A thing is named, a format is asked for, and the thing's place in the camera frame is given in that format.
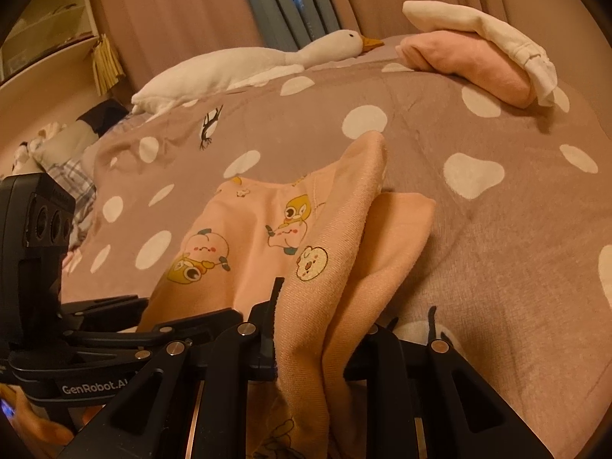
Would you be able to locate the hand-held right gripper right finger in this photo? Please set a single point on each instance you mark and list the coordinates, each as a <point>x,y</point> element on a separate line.
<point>382,363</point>

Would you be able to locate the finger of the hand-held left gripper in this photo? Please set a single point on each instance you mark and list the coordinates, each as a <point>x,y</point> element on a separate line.
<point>105,307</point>
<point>181,327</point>

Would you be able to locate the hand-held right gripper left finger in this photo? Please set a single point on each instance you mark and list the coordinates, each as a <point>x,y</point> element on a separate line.
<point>248,358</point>

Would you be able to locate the peach cartoon print garment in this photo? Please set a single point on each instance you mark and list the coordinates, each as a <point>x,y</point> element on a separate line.
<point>267,239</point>

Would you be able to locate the person's left hand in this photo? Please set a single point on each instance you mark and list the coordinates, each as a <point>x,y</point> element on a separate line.
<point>43,432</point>

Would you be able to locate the plaid cloth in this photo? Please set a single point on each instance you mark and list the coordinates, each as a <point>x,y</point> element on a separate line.
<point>71,179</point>

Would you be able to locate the small white cloth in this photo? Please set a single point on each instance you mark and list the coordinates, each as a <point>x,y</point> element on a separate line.
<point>33,146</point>

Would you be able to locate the grey cloth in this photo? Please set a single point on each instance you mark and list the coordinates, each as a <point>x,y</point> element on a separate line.
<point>62,146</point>

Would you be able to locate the dark cloth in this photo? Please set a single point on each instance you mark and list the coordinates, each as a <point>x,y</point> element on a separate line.
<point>103,115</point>

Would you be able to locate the polka dot deer bedspread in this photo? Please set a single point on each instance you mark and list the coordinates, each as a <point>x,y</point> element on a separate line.
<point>502,248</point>

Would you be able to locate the yellow tassel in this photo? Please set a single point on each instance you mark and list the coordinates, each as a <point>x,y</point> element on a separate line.
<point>107,64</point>

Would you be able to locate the wooden shelf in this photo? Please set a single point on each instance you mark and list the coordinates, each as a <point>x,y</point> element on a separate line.
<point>52,24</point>

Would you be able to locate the white goose plush toy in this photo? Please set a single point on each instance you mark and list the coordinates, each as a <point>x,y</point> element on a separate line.
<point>215,71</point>

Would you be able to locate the pink curtain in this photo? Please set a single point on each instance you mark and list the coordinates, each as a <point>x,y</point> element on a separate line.
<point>181,9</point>

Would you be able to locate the folded pink cloth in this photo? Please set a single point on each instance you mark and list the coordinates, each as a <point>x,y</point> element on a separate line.
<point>468,60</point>

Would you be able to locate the blue curtain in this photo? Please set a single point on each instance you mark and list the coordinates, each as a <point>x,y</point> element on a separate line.
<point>287,5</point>

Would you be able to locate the folded white cloth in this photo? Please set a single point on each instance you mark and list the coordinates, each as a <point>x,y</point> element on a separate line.
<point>507,36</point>

